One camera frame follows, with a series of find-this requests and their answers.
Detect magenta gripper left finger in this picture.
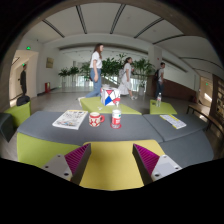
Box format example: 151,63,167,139
42,143,91,185

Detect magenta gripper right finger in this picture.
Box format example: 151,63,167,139
132,144,181,185

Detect clear bottle red label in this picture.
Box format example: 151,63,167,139
111,102,121,125

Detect clear water bottle far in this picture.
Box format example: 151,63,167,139
156,93,162,107

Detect comic magazine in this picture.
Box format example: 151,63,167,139
52,110,88,130

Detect yellow white leaflet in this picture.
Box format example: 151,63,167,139
161,114,186,129

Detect red white patterned mug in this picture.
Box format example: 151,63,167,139
89,112,105,127

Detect red round coaster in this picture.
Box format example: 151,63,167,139
110,123,122,129

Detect wooden bench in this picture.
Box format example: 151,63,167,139
187,105,224,136

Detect white red blue cube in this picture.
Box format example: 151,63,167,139
101,87,120,106

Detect wooden reception counter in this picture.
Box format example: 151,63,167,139
146,76,196,102

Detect black chair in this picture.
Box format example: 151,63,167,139
16,95,30,106

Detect red fire extinguisher box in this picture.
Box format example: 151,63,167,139
45,82,50,93

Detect man with backpack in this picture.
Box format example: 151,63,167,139
154,62,165,97

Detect woman in white dress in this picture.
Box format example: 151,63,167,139
118,57,136,100

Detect potted plant far left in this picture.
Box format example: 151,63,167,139
58,66,79,87

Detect potted plant right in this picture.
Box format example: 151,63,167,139
134,58,155,96

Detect person in dark clothes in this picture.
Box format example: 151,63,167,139
20,64,27,95

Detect large potted plant centre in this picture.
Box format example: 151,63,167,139
80,53,126,84

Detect person in blue jeans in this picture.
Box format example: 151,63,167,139
86,43,104,98

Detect wall picture frame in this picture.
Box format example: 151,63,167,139
46,57,54,68

